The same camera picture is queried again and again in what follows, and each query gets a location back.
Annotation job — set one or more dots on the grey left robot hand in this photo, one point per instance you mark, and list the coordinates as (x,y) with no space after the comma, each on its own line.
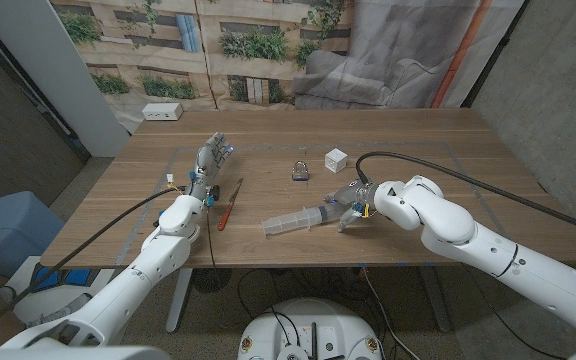
(208,165)

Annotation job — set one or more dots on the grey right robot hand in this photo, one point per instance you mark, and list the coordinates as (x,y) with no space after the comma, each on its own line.
(360,192)

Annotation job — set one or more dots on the clear plastic syringe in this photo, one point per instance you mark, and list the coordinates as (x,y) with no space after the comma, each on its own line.
(298,219)

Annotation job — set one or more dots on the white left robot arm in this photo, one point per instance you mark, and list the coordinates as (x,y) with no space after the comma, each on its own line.
(163,250)

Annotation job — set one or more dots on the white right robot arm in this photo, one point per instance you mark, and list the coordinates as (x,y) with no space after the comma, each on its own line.
(448,220)

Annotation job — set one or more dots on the white cube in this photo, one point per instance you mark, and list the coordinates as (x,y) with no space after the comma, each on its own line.
(335,161)

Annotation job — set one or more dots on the metal padlock with key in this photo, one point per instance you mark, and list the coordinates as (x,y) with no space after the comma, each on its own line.
(300,174)

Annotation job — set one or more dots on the white power strip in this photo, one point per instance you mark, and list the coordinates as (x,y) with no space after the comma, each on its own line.
(162,111)

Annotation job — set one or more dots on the black round floor fan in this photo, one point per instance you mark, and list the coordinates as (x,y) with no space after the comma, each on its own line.
(211,280)

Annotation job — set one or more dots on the white robot torso base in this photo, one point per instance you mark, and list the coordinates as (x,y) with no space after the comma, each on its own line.
(313,320)

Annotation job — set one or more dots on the grey table leg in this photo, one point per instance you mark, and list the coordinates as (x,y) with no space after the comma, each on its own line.
(438,305)

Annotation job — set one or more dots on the white table leg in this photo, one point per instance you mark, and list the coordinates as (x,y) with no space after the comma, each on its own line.
(178,305)

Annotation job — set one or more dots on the white pillar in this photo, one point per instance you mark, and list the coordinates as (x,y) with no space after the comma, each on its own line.
(68,75)

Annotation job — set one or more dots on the white and blue cart base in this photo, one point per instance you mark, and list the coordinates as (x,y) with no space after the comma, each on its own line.
(53,300)

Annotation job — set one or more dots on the blue-grey upholstered seat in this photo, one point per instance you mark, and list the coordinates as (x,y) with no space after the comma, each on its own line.
(8,230)

